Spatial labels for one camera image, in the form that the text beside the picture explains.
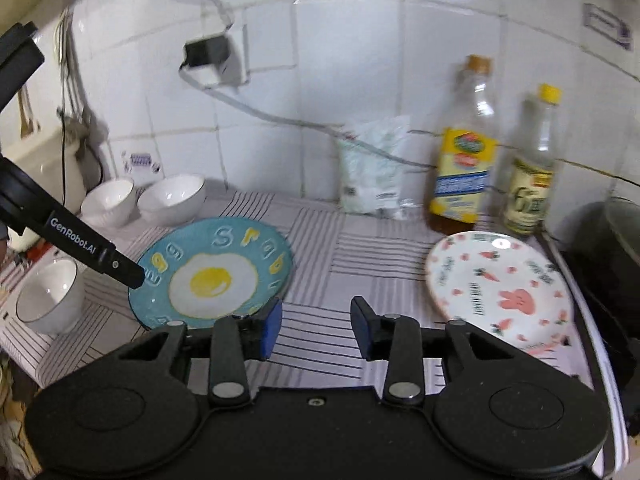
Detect black power plug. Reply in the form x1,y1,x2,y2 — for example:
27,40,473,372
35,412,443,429
182,34,231,68

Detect glass pot lid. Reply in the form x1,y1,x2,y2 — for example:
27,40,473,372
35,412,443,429
602,196,640,281

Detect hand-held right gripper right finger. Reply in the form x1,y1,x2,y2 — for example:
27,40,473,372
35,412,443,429
350,296,523,407

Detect clear bottle with yellow cap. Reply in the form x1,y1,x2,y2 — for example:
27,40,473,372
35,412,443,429
502,83,563,237

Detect white bowl with dark rim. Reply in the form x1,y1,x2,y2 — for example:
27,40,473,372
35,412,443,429
80,177,138,228
15,258,86,335
137,173,207,226

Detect black cooking pot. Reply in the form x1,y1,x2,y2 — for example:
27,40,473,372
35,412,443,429
565,195,640,401

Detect white plastic seasoning bag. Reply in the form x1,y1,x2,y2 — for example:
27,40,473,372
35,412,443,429
336,115,418,221

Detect black appliance cable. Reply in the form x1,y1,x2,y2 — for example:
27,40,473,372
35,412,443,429
57,110,108,211

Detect cream white appliance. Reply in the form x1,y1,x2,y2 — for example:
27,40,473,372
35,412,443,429
0,120,86,253

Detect striped table mat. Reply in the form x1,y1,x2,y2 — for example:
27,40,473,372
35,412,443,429
0,180,596,391

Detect white bunny carrot plate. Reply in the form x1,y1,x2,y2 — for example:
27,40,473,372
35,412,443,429
425,231,576,358

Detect grey power cable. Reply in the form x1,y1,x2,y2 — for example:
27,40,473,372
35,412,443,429
179,62,436,168

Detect oil bottle with yellow label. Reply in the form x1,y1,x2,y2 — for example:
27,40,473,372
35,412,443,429
425,55,501,233

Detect hanging metal utensils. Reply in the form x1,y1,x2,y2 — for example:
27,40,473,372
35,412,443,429
52,7,76,66

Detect small wall sticker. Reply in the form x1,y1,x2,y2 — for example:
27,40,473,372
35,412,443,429
121,151,163,173

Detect white wall socket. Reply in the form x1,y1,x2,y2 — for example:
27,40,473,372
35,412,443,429
192,22,249,86

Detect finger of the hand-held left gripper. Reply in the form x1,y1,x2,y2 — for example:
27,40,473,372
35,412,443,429
0,22,46,111
37,209,147,290

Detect blue fried egg plate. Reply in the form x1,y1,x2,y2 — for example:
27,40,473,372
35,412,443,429
127,216,296,331

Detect purple wall sticker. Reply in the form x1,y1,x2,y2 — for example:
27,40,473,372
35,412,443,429
582,2,631,51

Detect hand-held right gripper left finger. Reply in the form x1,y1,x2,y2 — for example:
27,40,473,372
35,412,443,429
117,296,283,408

